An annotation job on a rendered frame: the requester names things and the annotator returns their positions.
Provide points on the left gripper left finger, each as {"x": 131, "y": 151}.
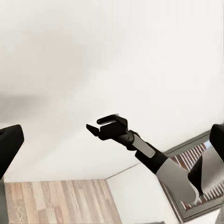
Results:
{"x": 11, "y": 140}

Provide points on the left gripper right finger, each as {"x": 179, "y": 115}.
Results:
{"x": 217, "y": 139}

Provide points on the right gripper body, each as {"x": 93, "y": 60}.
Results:
{"x": 119, "y": 133}

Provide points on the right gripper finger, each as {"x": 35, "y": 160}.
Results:
{"x": 96, "y": 132}
{"x": 120, "y": 121}

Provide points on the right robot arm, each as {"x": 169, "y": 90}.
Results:
{"x": 187, "y": 186}

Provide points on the fixed window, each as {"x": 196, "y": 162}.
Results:
{"x": 186, "y": 155}

